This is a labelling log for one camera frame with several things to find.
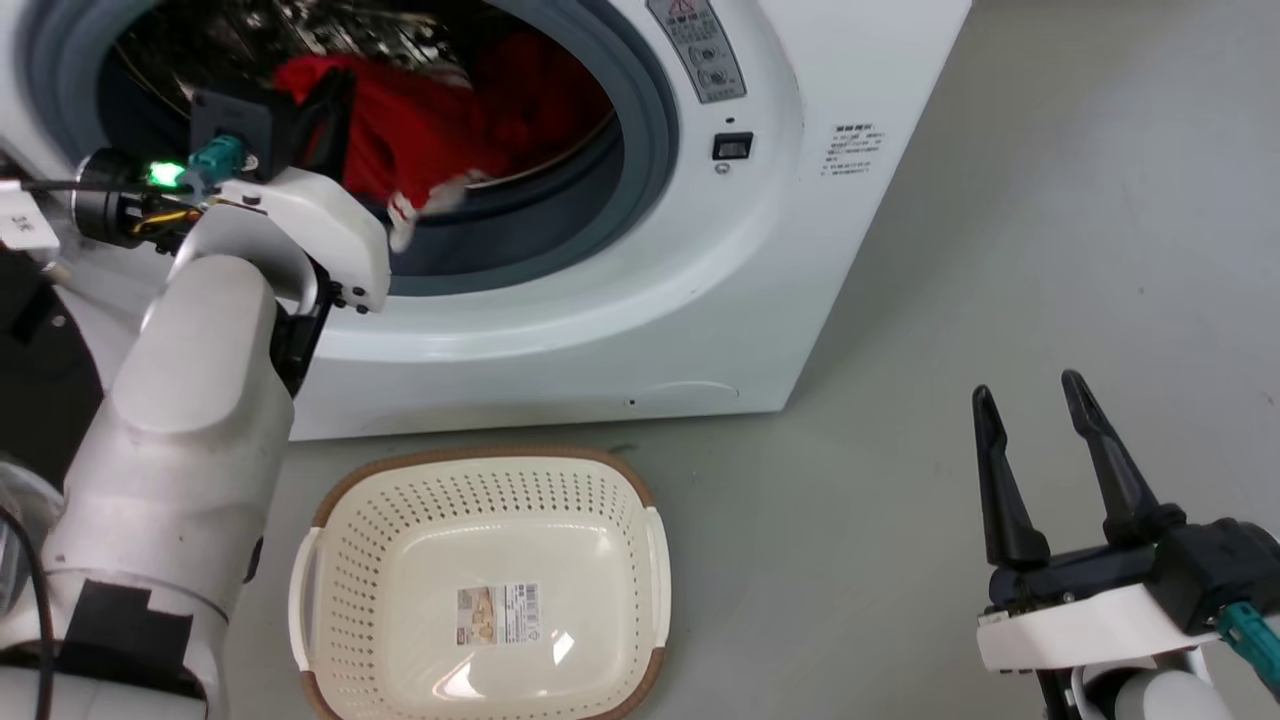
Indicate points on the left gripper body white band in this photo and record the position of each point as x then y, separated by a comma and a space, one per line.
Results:
330, 225

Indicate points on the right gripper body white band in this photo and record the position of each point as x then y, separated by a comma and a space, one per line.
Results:
1080, 615

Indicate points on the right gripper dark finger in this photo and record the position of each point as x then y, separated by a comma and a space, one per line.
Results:
1115, 460
1003, 490

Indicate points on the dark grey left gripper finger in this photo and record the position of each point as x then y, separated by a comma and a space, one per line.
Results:
328, 125

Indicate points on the red garment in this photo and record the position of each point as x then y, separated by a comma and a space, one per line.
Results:
410, 130

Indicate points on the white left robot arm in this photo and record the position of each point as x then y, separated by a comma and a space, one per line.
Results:
190, 430

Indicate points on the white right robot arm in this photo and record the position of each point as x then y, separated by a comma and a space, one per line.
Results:
1150, 695

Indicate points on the white front-load washing machine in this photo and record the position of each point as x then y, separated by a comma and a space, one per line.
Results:
620, 300

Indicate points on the cream perforated laundry basket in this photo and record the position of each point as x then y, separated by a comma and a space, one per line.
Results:
480, 560

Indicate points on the grey warning label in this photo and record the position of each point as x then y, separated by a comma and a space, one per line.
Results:
697, 48

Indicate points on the product label sticker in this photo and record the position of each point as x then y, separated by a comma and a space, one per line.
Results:
498, 613

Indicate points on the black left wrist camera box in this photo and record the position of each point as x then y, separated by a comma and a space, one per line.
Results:
238, 118

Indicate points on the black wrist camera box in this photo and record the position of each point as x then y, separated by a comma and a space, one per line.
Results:
1225, 570
238, 118

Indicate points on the teal left camera connector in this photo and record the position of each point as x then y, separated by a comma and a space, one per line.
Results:
215, 158

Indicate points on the teal camera connector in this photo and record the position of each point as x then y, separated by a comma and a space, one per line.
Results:
1252, 640
215, 158

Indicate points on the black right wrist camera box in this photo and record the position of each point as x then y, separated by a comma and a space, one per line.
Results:
1225, 570

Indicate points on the teal right camera connector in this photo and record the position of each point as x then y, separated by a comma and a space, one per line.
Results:
1252, 640

